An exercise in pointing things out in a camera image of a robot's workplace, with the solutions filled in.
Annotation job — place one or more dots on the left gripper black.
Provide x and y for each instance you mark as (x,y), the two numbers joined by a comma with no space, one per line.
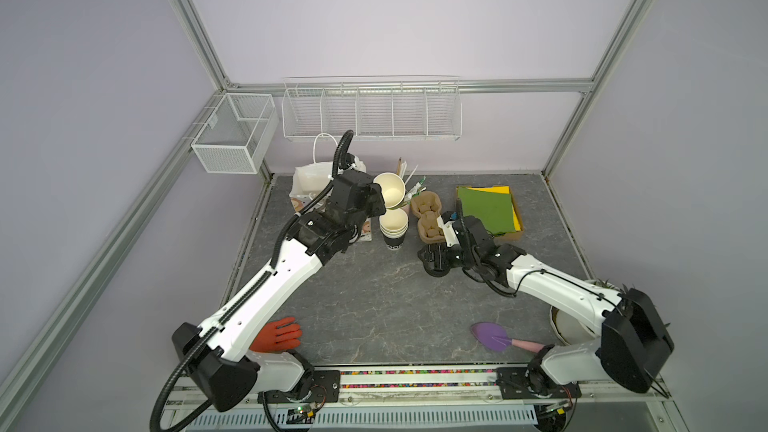
(376,199)

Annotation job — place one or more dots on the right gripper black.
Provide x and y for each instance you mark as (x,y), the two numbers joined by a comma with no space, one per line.
(429,260)

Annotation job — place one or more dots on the single paper coffee cup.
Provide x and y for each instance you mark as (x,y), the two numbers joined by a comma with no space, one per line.
(392,188)

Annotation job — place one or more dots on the cartoon animal paper gift bag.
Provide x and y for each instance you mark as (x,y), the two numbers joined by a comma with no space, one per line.
(309,180)

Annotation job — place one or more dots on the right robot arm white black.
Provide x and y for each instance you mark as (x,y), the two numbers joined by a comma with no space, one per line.
(631,343)

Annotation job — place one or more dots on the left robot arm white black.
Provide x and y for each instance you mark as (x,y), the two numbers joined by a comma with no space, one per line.
(217,355)

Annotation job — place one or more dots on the stack of paper coffee cups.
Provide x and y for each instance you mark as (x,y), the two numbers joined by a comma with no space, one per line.
(394,225)

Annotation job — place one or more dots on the stack of black cup lids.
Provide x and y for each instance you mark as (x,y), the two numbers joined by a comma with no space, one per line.
(435,261)

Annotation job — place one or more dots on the cardboard tray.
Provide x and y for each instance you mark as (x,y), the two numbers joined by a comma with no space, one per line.
(513,231)

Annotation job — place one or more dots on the wooden stir sticks bundle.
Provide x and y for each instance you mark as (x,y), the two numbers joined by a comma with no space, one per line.
(406,173)

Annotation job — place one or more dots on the stack of pulp cup carriers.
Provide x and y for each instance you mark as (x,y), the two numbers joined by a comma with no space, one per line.
(427,208)

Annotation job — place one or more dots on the purple pink garden trowel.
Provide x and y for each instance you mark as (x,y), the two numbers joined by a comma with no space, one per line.
(494,337)

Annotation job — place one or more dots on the potted green plant white pot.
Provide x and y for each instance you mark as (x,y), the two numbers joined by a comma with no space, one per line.
(567,327)

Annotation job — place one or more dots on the small white mesh basket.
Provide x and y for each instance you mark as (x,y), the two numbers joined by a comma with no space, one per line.
(236,135)

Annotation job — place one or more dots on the red rubber glove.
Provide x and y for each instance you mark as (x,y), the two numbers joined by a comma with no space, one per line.
(278,336)

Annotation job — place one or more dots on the long white wire shelf basket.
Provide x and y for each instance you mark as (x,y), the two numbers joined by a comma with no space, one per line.
(375,108)

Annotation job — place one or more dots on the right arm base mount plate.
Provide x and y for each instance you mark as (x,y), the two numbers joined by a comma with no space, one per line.
(518,382)

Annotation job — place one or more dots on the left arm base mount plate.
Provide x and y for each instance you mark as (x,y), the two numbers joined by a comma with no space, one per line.
(319,386)

